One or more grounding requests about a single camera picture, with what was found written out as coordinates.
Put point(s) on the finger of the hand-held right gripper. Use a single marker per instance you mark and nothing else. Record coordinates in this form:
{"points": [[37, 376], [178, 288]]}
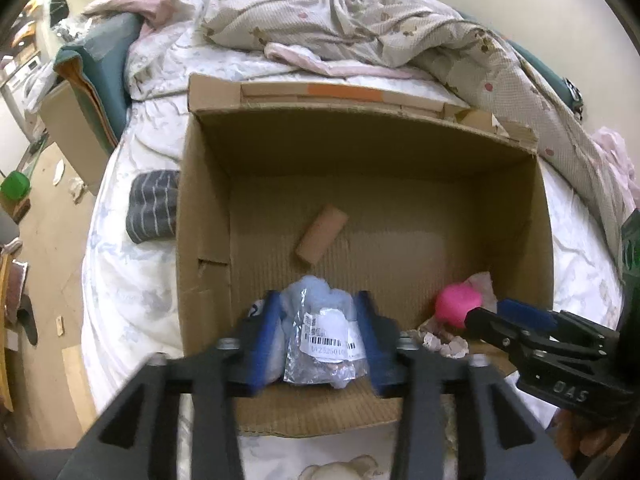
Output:
{"points": [[525, 316], [500, 332]]}

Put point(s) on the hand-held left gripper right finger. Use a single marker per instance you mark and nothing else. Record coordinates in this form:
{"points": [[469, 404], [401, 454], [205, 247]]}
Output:
{"points": [[372, 340]]}

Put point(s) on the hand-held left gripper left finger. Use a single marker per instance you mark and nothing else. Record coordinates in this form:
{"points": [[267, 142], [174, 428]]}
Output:
{"points": [[262, 340]]}

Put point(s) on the pink soft toy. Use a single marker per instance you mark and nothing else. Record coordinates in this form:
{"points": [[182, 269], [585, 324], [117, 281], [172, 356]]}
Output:
{"points": [[457, 306]]}

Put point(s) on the clear labelled plastic bag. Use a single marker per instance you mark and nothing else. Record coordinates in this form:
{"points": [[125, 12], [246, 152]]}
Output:
{"points": [[320, 345]]}

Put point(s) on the beige lace scrunchie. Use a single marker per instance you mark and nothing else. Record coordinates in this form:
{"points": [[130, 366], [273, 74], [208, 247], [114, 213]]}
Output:
{"points": [[440, 340]]}

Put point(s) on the light blue plush toy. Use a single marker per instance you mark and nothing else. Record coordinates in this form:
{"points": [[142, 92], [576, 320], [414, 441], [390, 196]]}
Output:
{"points": [[310, 297]]}

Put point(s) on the tan foam roll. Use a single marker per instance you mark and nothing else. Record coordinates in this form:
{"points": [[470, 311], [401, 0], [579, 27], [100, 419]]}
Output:
{"points": [[322, 235]]}

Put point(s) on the person's right hand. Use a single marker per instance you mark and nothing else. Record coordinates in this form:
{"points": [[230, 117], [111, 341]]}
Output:
{"points": [[580, 437]]}

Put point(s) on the white floral duvet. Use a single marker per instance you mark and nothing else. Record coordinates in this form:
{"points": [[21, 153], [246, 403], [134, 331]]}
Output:
{"points": [[135, 270]]}

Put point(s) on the grey striped garment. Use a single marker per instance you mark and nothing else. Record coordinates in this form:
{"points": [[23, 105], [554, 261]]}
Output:
{"points": [[152, 205]]}

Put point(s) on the light pink garment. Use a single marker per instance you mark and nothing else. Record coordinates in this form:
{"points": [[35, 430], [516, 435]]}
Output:
{"points": [[620, 157]]}

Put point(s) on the dark slipper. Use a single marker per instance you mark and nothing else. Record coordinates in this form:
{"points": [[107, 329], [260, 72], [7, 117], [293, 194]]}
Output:
{"points": [[27, 320]]}

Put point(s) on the crumpled white tissue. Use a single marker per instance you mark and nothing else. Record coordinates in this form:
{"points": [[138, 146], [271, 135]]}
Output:
{"points": [[77, 189], [60, 172]]}

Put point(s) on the teal bed headboard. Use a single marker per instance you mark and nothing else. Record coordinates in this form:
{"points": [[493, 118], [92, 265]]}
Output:
{"points": [[545, 72]]}

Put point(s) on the yellow wooden rack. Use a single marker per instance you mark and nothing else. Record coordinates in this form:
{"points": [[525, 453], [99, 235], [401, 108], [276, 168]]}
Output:
{"points": [[6, 330]]}

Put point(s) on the green plastic bin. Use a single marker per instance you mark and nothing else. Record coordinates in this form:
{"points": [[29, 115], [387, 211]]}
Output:
{"points": [[15, 185]]}

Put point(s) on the teal orange-edged cushion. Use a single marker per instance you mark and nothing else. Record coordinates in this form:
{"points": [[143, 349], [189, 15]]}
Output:
{"points": [[92, 77]]}

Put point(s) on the beige patterned blanket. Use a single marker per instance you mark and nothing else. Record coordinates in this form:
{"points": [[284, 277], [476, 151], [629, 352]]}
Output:
{"points": [[400, 25]]}

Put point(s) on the pink cloth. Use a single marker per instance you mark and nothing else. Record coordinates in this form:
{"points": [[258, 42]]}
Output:
{"points": [[150, 2]]}

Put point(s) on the black hanging clothes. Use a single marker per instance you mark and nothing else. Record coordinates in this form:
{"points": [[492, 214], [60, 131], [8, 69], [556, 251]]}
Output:
{"points": [[59, 4]]}

